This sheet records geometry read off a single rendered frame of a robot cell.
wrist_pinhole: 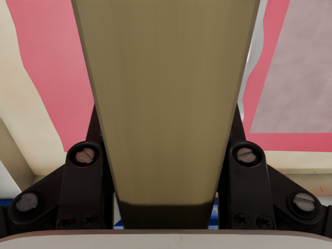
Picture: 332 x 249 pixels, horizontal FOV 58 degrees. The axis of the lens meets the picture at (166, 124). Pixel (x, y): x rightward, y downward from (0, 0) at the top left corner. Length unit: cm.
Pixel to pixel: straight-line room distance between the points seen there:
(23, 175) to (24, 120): 9
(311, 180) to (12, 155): 38
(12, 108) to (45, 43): 10
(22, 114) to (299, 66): 28
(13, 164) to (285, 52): 31
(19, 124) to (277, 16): 28
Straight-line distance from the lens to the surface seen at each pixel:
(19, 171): 40
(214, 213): 41
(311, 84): 32
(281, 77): 31
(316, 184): 45
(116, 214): 36
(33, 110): 34
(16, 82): 32
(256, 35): 27
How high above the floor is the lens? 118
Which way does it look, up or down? 43 degrees down
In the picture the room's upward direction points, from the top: 179 degrees clockwise
